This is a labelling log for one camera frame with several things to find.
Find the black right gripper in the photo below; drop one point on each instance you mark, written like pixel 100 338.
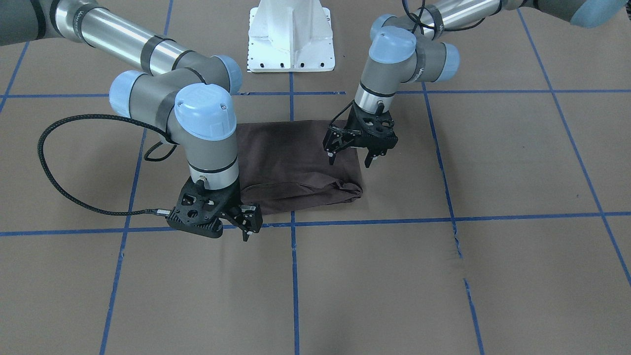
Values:
pixel 245 217

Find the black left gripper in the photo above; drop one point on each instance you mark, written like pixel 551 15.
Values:
pixel 356 123

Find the dark brown t-shirt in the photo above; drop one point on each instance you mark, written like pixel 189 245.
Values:
pixel 284 168

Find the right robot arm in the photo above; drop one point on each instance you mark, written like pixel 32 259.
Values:
pixel 183 96

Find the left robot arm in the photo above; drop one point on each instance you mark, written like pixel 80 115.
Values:
pixel 408 49

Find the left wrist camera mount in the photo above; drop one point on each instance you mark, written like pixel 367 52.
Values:
pixel 371 126

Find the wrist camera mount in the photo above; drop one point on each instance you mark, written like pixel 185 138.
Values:
pixel 198 209
pixel 371 126

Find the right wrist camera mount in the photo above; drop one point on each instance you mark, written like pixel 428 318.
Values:
pixel 198 209

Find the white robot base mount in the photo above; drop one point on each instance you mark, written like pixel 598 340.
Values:
pixel 290 36

